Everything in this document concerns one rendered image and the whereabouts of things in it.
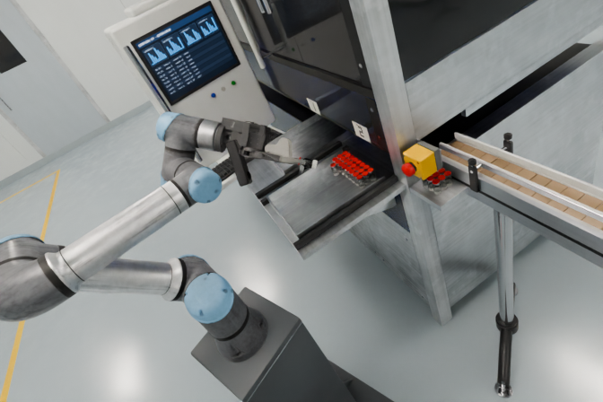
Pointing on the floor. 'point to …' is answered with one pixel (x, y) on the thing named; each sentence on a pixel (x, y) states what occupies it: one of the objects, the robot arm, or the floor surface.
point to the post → (393, 108)
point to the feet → (505, 353)
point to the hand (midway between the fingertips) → (296, 162)
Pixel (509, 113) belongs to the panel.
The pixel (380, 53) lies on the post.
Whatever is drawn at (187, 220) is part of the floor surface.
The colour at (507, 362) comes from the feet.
